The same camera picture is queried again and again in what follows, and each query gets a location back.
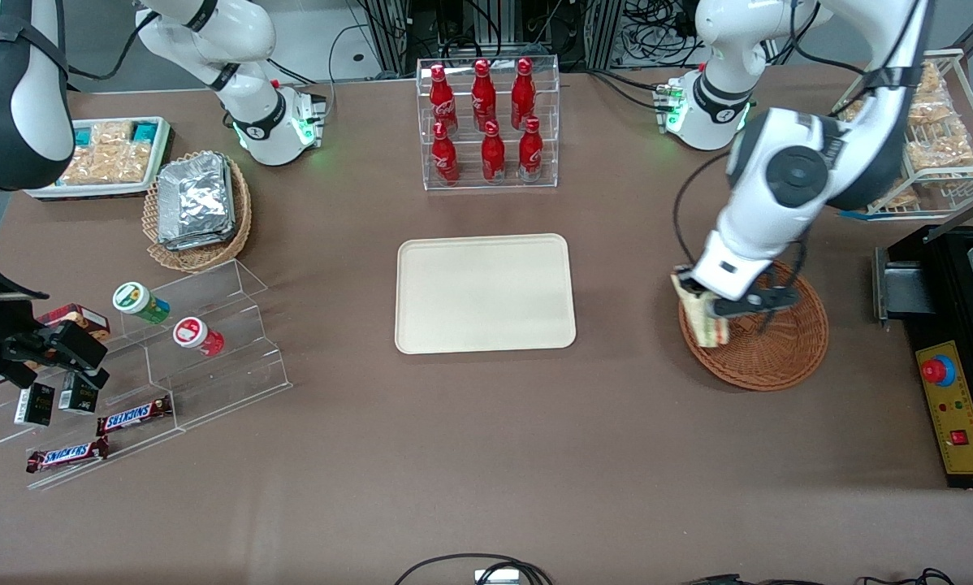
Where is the triangular sandwich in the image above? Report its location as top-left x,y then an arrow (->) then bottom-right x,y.
670,272 -> 731,349

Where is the round brown wicker basket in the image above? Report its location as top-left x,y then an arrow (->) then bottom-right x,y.
678,258 -> 830,392

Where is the oval tan wicker basket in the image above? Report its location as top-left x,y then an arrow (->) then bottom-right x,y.
142,150 -> 253,273

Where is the white snack tray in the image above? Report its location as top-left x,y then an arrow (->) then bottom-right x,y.
24,116 -> 175,201

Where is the cream rectangular tray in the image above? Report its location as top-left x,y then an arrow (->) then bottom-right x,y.
395,233 -> 577,356

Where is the small black box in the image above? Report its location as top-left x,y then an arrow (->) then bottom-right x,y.
58,372 -> 100,415
13,382 -> 56,427

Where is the Snickers chocolate bar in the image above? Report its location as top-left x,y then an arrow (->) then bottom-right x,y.
25,436 -> 110,475
97,395 -> 174,437

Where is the green bottle white cap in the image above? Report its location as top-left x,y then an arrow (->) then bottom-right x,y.
112,281 -> 171,325

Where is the red bottle white cap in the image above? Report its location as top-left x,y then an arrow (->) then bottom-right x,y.
172,316 -> 226,358

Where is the clear acrylic stepped stand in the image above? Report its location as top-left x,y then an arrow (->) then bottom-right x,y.
0,258 -> 294,491

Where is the red emergency stop button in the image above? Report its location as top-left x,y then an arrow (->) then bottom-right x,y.
921,355 -> 957,388

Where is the silver foil pack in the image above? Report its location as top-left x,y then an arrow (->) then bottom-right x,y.
157,152 -> 237,251

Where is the red cola bottle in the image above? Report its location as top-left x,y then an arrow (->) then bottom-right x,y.
510,57 -> 537,129
481,120 -> 507,183
471,58 -> 497,131
430,122 -> 461,184
429,64 -> 459,135
518,116 -> 544,181

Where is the black machine yellow control panel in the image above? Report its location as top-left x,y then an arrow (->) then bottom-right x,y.
874,223 -> 973,488

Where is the clear acrylic bottle rack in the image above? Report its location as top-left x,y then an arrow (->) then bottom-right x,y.
417,55 -> 560,192

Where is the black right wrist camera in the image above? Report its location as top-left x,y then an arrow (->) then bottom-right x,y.
42,320 -> 110,371

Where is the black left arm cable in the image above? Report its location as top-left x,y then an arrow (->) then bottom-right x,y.
671,150 -> 735,273

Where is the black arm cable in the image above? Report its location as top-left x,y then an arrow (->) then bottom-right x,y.
671,150 -> 735,273
64,8 -> 162,82

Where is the black base cable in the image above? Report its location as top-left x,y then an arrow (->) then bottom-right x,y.
560,69 -> 668,111

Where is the aluminium frame post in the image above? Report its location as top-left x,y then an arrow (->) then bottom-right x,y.
369,0 -> 413,78
572,0 -> 625,72

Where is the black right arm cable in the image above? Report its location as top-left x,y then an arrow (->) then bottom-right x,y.
64,8 -> 162,82

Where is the white wire rack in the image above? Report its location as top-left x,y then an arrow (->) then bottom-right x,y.
832,49 -> 973,219

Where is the black looped hub cable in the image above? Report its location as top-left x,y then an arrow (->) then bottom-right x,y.
393,552 -> 554,585

